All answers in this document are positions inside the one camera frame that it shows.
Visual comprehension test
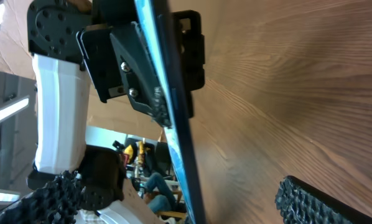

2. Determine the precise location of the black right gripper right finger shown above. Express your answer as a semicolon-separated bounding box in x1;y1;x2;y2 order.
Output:
275;175;372;224

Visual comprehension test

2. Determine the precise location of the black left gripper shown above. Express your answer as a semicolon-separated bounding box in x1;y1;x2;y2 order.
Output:
77;0;205;128

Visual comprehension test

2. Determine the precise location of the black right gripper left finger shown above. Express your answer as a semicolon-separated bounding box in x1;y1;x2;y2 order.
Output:
0;170;83;224

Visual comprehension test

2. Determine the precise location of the blue Galaxy smartphone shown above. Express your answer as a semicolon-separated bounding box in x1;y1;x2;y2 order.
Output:
134;0;207;224

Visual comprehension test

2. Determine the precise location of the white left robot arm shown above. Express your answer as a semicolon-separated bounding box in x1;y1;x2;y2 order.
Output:
27;1;206;223

